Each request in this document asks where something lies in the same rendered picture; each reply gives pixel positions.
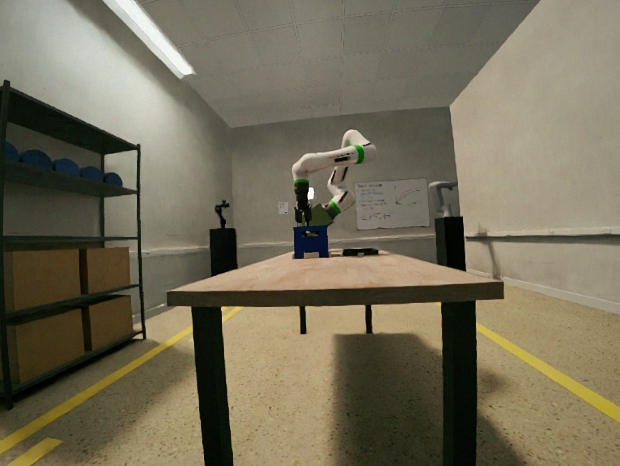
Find blue plastic crate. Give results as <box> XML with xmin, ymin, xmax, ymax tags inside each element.
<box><xmin>293</xmin><ymin>225</ymin><xmax>329</xmax><ymax>259</ymax></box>

